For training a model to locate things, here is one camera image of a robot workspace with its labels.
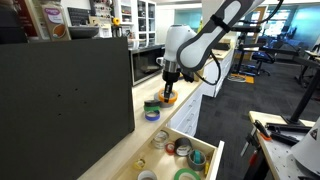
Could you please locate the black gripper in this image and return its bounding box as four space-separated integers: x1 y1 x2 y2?
161 69 183 103

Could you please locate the green tape roll thin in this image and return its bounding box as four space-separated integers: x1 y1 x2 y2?
143 105 161 113

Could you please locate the white drawer cabinet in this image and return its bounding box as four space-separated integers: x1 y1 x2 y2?
166 83 206 138

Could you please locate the blue tape roll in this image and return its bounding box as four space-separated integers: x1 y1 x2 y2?
144 109 161 122

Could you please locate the clear tape roll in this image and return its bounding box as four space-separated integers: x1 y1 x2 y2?
151 130 170 150

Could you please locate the black tape roll white core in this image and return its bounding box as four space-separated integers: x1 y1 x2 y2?
174 137 193 157

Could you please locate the small red tape roll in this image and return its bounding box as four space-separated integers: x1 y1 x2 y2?
165 142 176 155

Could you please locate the small teal tape roll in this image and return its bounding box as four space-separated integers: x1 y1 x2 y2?
193 150 202 165

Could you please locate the grey tape roll small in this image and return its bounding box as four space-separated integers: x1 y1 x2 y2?
186 149 208 172

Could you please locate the small yellow tape roll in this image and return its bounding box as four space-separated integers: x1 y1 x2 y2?
133 158 146 170

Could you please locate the large green tape roll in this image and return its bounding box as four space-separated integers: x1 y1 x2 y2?
173 167 202 180

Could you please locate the open wooden drawer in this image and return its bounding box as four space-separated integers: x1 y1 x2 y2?
112 126 225 180

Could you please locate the white island cabinet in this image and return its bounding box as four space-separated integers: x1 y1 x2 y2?
199 46 235 98

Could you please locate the white shelving unit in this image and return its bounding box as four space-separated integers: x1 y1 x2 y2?
113 0 158 48

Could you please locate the blue office chair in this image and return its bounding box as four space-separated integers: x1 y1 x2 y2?
251 49 276 77

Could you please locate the black clamp orange tip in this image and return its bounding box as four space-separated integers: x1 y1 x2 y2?
253 119 273 142

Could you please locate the black bowl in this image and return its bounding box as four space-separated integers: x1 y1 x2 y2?
67 26 100 41

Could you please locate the black metal tool chest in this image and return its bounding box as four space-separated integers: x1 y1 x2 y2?
0 37 136 180

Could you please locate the black chalkboard sign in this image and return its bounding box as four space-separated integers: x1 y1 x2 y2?
67 7 91 27

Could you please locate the black metal bar clamp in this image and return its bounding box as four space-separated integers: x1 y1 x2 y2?
265 122 313 147

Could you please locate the beige food package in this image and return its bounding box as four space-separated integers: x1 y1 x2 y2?
41 1 72 42

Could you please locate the black monitor stand pole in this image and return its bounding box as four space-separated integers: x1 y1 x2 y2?
281 64 320 126

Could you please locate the red handled clamp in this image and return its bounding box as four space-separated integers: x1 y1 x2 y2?
240 126 266 180

